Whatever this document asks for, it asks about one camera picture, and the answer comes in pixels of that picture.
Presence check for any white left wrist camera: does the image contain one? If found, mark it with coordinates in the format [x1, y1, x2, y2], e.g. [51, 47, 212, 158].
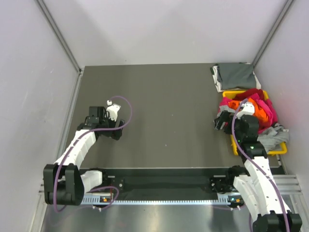
[106, 100, 121, 122]

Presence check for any left aluminium corner post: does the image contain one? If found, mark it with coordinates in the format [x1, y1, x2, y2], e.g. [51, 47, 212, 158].
[34, 0, 82, 73]

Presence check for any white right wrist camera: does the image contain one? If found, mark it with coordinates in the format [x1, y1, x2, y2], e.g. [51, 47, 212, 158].
[236, 102, 255, 119]

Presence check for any slotted grey cable duct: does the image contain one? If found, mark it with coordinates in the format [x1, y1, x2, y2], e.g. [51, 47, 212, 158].
[80, 193, 244, 207]

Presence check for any yellow plastic bin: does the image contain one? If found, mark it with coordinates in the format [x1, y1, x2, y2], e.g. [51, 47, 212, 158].
[222, 90, 287, 156]

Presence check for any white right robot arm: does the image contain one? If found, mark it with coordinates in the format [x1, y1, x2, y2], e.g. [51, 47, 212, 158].
[214, 111, 302, 232]

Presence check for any light grey t shirt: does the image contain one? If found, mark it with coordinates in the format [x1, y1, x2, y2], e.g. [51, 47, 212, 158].
[257, 123, 289, 153]

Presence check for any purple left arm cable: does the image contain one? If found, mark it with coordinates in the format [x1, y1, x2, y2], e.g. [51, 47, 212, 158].
[53, 95, 133, 213]

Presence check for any aluminium frame rail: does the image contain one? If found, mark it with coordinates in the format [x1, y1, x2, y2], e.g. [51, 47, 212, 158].
[38, 175, 303, 195]

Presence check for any pink t shirt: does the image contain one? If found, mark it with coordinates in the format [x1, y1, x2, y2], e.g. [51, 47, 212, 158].
[217, 88, 278, 134]

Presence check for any right aluminium corner post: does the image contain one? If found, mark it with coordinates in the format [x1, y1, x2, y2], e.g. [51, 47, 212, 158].
[252, 0, 295, 68]

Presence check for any orange t shirt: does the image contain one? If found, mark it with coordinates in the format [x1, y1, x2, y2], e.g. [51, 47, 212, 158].
[228, 98, 272, 123]

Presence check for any folded dark grey t shirt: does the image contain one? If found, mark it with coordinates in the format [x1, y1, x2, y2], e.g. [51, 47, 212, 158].
[215, 63, 256, 89]

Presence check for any aluminium corner post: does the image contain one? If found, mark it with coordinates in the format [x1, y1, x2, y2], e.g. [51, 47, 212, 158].
[34, 0, 82, 73]
[252, 0, 295, 68]

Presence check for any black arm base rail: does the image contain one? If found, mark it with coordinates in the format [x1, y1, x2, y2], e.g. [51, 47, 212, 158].
[79, 166, 252, 200]

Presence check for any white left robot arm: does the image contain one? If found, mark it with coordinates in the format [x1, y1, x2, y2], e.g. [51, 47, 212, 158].
[43, 104, 125, 205]

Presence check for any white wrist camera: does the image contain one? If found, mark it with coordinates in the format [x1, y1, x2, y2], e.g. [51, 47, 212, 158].
[106, 100, 121, 122]
[236, 102, 255, 119]

